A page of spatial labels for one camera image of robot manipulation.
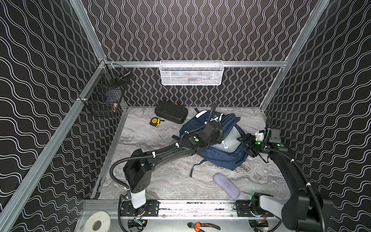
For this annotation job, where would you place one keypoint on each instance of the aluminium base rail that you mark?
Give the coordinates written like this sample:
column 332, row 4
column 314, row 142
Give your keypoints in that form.
column 179, row 209

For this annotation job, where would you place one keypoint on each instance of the orange handled pliers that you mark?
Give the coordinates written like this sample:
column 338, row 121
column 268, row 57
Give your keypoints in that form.
column 198, row 226

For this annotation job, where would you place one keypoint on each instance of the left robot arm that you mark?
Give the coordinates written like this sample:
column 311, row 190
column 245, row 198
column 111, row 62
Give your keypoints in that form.
column 134, row 173

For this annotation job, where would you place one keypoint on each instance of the purple glasses case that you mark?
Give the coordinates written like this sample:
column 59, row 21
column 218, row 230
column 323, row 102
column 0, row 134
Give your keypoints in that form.
column 226, row 185

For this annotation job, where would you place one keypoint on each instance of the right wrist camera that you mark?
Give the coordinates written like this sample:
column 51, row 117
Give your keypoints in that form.
column 260, row 135

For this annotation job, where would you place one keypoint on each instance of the navy blue backpack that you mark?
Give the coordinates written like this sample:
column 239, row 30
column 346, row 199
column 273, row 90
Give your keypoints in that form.
column 230, row 153

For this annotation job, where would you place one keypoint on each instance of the black zippered case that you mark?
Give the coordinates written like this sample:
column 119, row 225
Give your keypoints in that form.
column 172, row 112

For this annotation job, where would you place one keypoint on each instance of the black wire basket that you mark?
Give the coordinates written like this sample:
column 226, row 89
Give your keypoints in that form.
column 105, row 99

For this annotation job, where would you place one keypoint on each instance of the yellow black tape measure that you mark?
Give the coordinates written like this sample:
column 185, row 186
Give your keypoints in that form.
column 155, row 122

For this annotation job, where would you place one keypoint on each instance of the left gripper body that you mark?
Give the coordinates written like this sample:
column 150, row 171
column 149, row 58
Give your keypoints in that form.
column 214, row 129

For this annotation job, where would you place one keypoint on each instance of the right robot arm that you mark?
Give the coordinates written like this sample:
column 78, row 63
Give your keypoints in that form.
column 306, row 210

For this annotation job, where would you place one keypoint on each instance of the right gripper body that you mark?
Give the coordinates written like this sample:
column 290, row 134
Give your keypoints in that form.
column 254, row 147

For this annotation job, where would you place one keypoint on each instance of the white tape roll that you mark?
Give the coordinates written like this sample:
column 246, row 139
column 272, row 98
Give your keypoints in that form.
column 98, row 222

